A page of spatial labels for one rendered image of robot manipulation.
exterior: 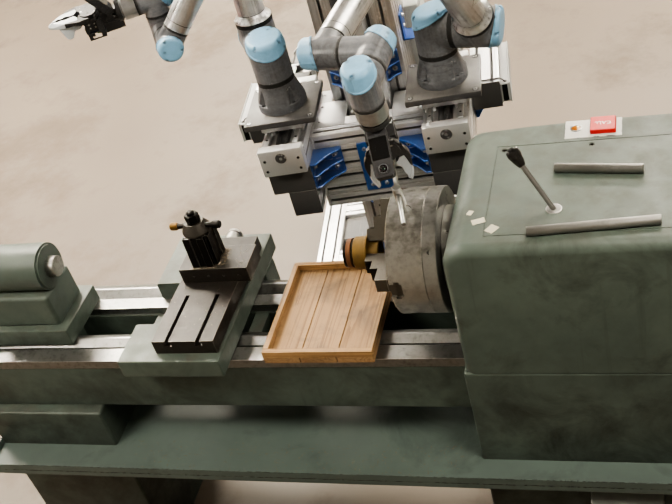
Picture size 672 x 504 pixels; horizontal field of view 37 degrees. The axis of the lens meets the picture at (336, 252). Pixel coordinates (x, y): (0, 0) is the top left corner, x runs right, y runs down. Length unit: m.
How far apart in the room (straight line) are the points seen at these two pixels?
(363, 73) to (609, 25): 3.62
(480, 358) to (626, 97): 2.76
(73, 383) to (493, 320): 1.29
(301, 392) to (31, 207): 3.05
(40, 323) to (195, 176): 2.31
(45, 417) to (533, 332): 1.52
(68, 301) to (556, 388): 1.42
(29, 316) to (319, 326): 0.87
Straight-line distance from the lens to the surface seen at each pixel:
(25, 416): 3.19
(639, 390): 2.48
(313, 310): 2.74
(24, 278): 2.94
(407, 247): 2.37
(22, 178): 5.84
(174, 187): 5.18
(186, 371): 2.71
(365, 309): 2.69
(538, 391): 2.50
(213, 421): 3.05
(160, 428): 3.11
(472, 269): 2.25
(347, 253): 2.53
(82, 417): 3.08
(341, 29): 2.33
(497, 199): 2.34
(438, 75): 2.96
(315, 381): 2.69
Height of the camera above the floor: 2.64
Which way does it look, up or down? 37 degrees down
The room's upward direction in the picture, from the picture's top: 17 degrees counter-clockwise
